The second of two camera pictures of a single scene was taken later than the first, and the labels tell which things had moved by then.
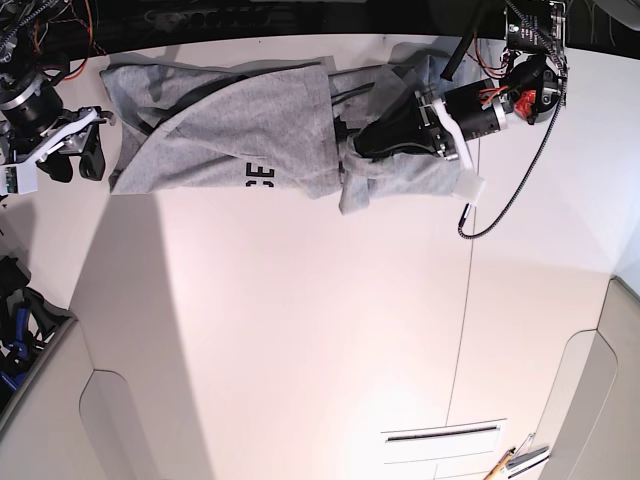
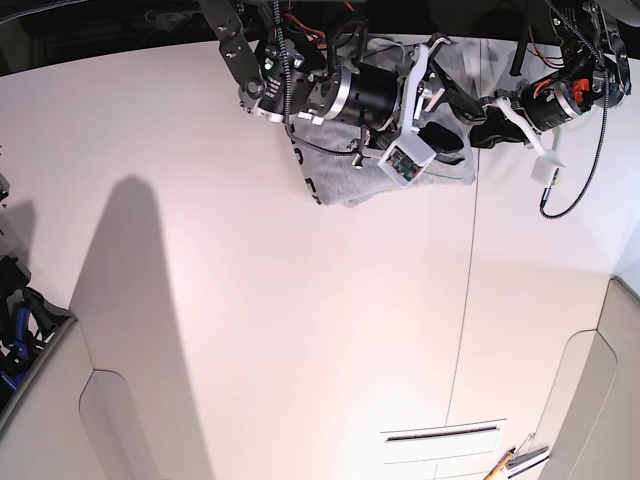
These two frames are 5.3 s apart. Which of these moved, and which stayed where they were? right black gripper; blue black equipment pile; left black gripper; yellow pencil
Moved: left black gripper; right black gripper
Stayed: blue black equipment pile; yellow pencil
